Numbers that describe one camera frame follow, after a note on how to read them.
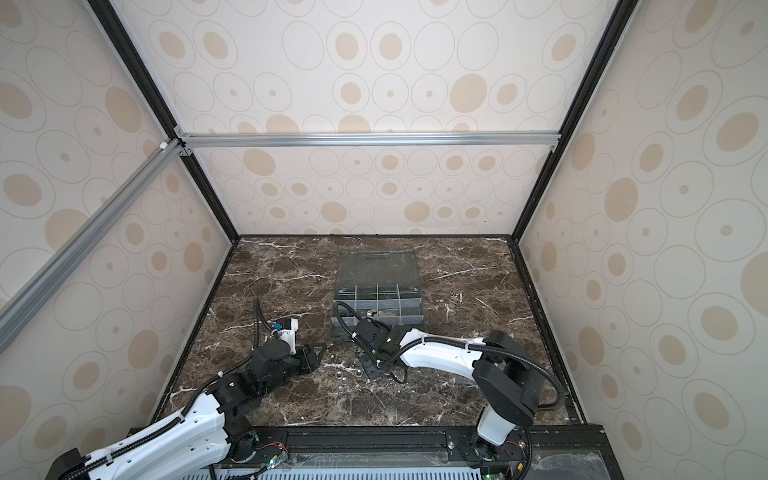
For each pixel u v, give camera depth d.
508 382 0.44
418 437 0.77
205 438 0.59
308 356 0.70
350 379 0.85
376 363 0.59
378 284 1.07
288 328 0.73
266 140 0.92
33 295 0.53
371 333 0.66
